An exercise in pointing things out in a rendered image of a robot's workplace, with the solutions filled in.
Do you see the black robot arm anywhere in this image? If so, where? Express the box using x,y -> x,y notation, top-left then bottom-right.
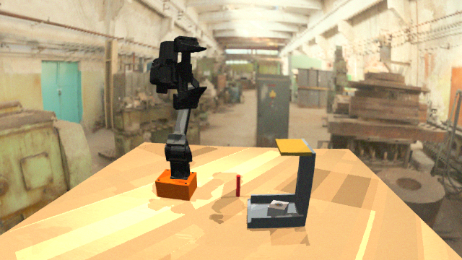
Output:
149,41 -> 199,180

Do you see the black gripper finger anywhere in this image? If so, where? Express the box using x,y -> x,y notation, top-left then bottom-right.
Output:
178,40 -> 206,52
178,87 -> 207,104

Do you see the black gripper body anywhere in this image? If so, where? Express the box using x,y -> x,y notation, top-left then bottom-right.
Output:
170,35 -> 198,110

